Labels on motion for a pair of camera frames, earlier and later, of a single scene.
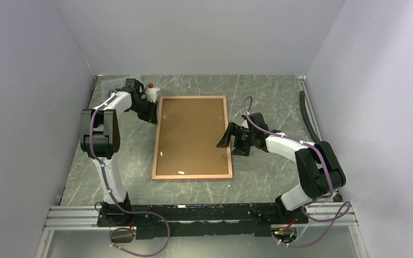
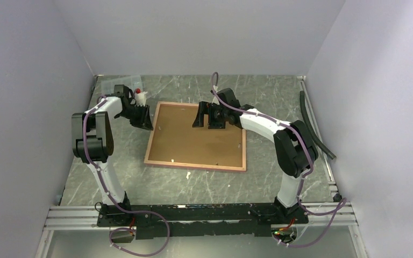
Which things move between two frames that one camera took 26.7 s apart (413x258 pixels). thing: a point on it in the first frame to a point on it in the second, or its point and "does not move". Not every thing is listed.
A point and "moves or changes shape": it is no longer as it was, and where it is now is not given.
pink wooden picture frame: (189, 128) moves or changes shape
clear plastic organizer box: (116, 83) does not move
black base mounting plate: (254, 220) does not move
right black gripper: (236, 130) to (205, 108)
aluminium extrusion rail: (321, 216) does not move
